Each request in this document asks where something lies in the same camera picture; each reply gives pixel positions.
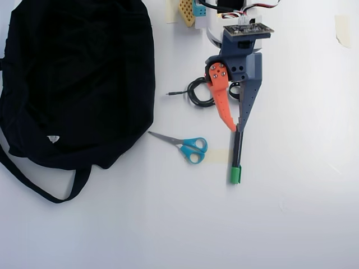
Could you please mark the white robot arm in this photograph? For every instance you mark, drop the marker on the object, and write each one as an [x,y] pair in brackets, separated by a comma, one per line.
[216,30]

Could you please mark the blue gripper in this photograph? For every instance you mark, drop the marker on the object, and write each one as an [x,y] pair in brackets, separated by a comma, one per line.
[244,70]

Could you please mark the black fabric bag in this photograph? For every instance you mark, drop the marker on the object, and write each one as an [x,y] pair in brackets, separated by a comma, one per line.
[75,84]

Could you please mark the green capped black marker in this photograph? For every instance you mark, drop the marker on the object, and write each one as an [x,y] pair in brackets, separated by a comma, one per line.
[236,162]

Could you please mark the teal plastic block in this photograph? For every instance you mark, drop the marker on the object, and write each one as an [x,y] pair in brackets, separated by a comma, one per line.
[199,8]

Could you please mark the camera circuit board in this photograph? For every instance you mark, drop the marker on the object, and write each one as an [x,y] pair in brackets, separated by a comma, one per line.
[248,29]

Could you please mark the beige masking tape piece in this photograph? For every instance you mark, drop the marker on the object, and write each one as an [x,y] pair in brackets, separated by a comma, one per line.
[171,11]
[217,155]
[343,30]

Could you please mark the yellow perforated block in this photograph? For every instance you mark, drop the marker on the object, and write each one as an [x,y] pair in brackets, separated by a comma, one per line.
[186,12]

